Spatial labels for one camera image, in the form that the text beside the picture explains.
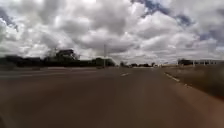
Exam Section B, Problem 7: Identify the dark asphalt road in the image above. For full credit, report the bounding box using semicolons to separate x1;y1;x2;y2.
0;67;224;128

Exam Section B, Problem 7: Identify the row of dark trees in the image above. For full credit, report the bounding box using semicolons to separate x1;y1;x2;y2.
0;48;117;69

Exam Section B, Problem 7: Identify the low long building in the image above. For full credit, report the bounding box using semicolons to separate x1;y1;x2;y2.
177;58;224;67

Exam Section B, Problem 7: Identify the dry grass verge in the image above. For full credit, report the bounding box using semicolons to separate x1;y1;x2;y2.
163;63;224;100

